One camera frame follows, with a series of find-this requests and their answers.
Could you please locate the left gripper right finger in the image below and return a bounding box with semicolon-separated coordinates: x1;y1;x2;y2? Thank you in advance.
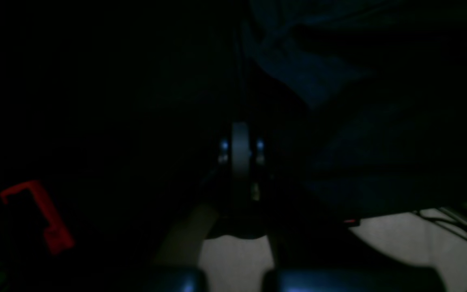
251;127;446;292

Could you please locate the orange blue clamp bottom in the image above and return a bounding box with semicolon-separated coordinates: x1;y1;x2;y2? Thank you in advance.
0;180;75;256

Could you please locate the black table cloth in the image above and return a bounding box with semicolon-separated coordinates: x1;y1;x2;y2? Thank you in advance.
0;0;248;264

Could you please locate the dark grey long-sleeve T-shirt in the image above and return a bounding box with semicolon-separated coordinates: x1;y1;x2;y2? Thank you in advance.
242;0;467;218

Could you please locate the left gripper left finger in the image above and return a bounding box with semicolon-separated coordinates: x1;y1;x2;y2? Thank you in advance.
139;122;251;292

